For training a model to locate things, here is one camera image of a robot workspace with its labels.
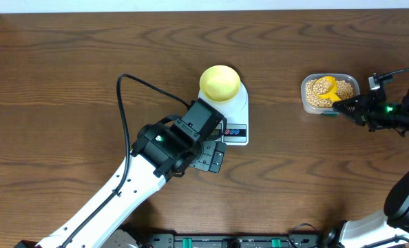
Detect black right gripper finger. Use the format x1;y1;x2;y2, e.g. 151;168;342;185
333;95;364;111
335;110;365;126

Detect yellow plastic scoop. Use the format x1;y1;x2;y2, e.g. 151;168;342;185
313;76;341;103

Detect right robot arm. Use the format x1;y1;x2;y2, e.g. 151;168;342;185
319;73;409;247

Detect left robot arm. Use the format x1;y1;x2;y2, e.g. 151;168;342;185
58;108;366;247

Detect white digital kitchen scale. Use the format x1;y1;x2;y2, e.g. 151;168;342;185
198;83;249;146

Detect yellow plastic bowl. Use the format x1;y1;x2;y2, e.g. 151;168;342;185
199;65;241;102

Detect green tape strip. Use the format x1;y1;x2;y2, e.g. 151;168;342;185
321;112;338;118

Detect clear plastic container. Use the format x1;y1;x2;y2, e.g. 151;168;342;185
301;74;360;114

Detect soybeans in container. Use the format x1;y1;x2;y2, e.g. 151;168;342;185
305;79;355;108

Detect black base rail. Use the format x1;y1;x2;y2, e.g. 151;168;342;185
121;223;339;248

